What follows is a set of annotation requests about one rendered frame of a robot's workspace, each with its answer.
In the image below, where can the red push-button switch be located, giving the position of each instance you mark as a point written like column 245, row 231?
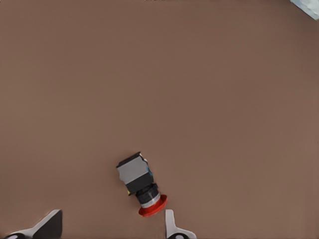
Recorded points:
column 139, row 179

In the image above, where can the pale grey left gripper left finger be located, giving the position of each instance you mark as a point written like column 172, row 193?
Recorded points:
column 47, row 225

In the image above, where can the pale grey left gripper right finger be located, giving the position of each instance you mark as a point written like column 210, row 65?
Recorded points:
column 170, row 225

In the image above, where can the pale blue tray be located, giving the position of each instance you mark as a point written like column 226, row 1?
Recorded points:
column 308, row 7

